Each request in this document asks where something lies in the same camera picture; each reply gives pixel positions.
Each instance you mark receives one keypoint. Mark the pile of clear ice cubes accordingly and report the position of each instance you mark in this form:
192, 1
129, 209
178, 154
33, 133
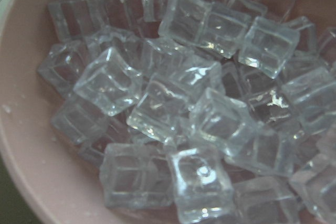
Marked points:
223, 108

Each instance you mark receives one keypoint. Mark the pink bowl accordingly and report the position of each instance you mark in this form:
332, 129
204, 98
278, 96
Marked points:
55, 182

